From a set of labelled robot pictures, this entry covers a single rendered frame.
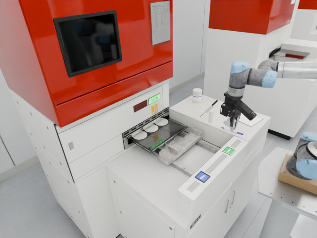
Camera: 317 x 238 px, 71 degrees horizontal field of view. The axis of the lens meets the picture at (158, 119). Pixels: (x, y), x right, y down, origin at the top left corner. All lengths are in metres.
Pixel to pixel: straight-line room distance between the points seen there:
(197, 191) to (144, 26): 0.87
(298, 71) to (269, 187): 0.62
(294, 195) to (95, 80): 1.16
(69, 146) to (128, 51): 0.58
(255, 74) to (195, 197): 0.60
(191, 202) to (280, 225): 0.77
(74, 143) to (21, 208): 1.47
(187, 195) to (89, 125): 0.62
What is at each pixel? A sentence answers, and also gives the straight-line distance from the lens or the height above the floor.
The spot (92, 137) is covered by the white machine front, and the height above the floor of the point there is 1.06.
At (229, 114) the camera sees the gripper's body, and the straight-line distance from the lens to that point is 1.17.
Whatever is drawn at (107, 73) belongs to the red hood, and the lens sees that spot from 1.17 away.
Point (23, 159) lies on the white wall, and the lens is 2.99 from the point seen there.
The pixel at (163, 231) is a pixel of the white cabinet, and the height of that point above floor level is 0.66.
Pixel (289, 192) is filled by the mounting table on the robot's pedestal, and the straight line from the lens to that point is 1.40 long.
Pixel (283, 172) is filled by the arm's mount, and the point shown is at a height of 0.88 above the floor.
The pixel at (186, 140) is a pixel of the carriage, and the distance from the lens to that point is 1.49.
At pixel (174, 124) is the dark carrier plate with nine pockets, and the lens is 1.62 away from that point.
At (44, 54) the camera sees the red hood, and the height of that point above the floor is 1.56.
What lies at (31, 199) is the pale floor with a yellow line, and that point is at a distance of 2.66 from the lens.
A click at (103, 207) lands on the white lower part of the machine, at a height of 0.49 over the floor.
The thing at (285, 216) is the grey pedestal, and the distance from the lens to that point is 1.64.
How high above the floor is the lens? 1.79
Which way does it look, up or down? 32 degrees down
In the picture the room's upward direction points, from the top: 3 degrees counter-clockwise
